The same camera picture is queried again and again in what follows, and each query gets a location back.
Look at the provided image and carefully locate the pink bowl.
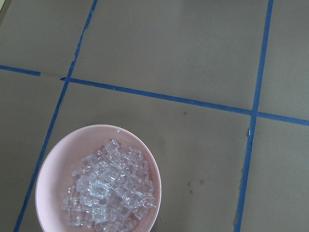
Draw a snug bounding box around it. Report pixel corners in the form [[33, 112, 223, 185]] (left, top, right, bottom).
[[35, 124, 162, 232]]

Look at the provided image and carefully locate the pile of ice cubes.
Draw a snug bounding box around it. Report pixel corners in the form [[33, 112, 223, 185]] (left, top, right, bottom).
[[62, 139, 155, 232]]

